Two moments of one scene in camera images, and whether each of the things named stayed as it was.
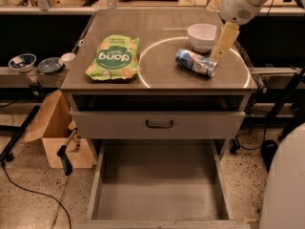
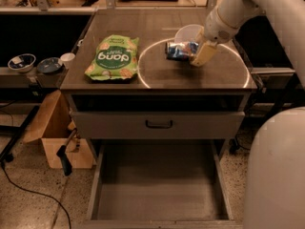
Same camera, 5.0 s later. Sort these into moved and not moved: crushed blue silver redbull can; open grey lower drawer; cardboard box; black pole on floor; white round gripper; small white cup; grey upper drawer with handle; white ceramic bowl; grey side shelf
Moved: white ceramic bowl; white round gripper; crushed blue silver redbull can
Not moved: grey side shelf; small white cup; open grey lower drawer; cardboard box; grey upper drawer with handle; black pole on floor
